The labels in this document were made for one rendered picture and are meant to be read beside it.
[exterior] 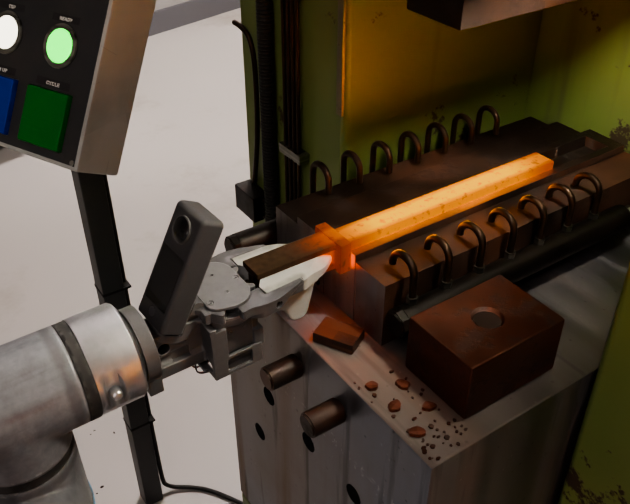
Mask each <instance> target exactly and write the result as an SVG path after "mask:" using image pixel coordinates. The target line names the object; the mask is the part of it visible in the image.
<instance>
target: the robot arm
mask: <svg viewBox="0 0 630 504"><path fill-rule="evenodd" d="M223 228H224V225H223V223H222V221H221V220H219V219H218V218H217V217H216V216H215V215H213V214H212V213H211V212H210V211H209V210H208V209H206V208H205V207H204V206H203V205H202V204H200V203H199V202H195V201H188V200H180V201H179V202H178V203H177V205H176V207H175V210H174V213H173V216H172V218H171V221H170V224H169V226H168V229H167V232H166V235H165V237H164V240H163V243H162V245H161V248H160V251H159V254H158V256H157V259H156V262H155V264H154V267H153V270H152V272H151V275H150V278H149V281H148V283H147V286H146V289H145V291H144V294H143V297H142V300H141V302H140V305H139V311H140V312H141V313H142V314H143V315H144V316H145V319H143V317H142V316H141V314H140V313H139V312H138V310H137V309H136V308H135V307H134V306H132V305H129V306H126V307H124V308H121V309H119V310H117V309H116V308H115V307H114V306H113V305H111V304H108V303H104V304H101V305H99V306H96V307H94V308H91V309H89V310H86V311H83V312H81V313H78V314H76V315H73V316H71V317H68V318H66V319H63V320H62V321H61V322H58V323H56V324H53V325H51V326H48V327H45V328H43V329H40V330H38V331H35V332H32V333H30V334H27V335H25V336H22V337H20V338H17V339H15V340H12V341H10V342H7V343H4V344H2V345H0V504H96V501H95V496H94V492H93V489H92V487H91V485H90V483H89V481H88V479H87V476H86V473H85V470H84V466H83V463H82V460H81V457H80V453H79V450H78V447H77V444H76V440H75V437H74V434H73V431H72V430H74V429H76V428H78V427H80V426H82V425H84V424H87V423H89V422H90V421H93V420H95V419H97V418H99V417H102V415H105V414H107V413H109V412H111V411H113V410H115V409H118V408H120V407H122V406H124V405H126V404H129V403H131V402H133V401H135V400H137V399H139V398H142V397H144V396H145V395H146V393H147V392H148V393H149V395H150V396H151V397H152V396H154V395H156V394H158V393H160V392H163V391H164V386H163V379H165V378H167V377H169V376H171V375H174V374H176V373H178V372H180V371H182V370H185V369H187V368H189V367H191V366H192V367H193V368H195V370H196V372H197V373H199V374H205V373H210V374H211V375H212V376H213V377H214V379H215V380H216V381H218V380H220V379H222V378H224V377H226V376H228V375H230V374H232V373H234V372H237V371H239V370H241V369H243V368H245V367H247V366H249V365H251V364H253V363H256V362H258V361H260V360H262V359H263V350H262V343H264V330H263V326H262V325H261V324H260V323H259V322H258V318H265V317H268V316H270V315H272V314H273V313H275V312H277V311H279V310H283V311H284V312H285V313H286V315H287V316H288V317H289V318H290V319H291V320H297V319H300V318H301V317H303V316H304V315H305V314H306V312H307V311H308V308H309V303H310V299H311V295H312V291H313V286H314V283H315V282H316V281H317V280H318V279H319V278H320V277H321V276H322V275H323V274H324V273H325V272H326V270H327V269H328V267H329V265H330V263H331V262H332V257H331V255H328V254H323V255H321V256H318V257H316V258H313V259H311V260H308V261H306V262H303V263H301V264H298V265H295V266H293V267H290V268H288V269H285V270H283V271H280V272H278V273H275V274H273V275H270V276H268V277H265V278H263V279H260V284H259V288H256V289H255V284H254V283H246V282H245V281H244V280H246V279H248V280H249V277H248V272H247V270H246V269H245V267H244V266H243V261H244V260H247V259H249V258H252V257H254V256H257V255H260V254H262V253H265V252H268V251H270V250H273V249H275V248H278V247H281V246H283V245H286V244H273V245H267V246H266V245H264V244H262V245H255V246H249V247H243V248H237V249H232V250H228V251H225V252H223V253H220V254H218V255H216V256H214V257H212V256H213V254H214V251H215V249H216V246H217V243H218V241H219V238H220V236H221V233H222V231H223ZM251 358H252V359H251ZM249 359H251V360H249ZM247 360H249V361H247ZM245 361H247V362H245ZM209 362H210V363H211V365H212V367H213V368H212V367H211V366H210V365H209ZM243 362H244V363H243ZM241 363H242V364H241ZM196 364H198V366H196ZM238 364H240V365H238ZM194 365H195V366H194ZM236 365H238V366H236ZM234 366H236V367H234ZM199 367H200V368H201V369H202V370H203V371H202V372H199V371H197V368H199ZM232 367H234V368H232ZM230 368H232V369H230Z"/></svg>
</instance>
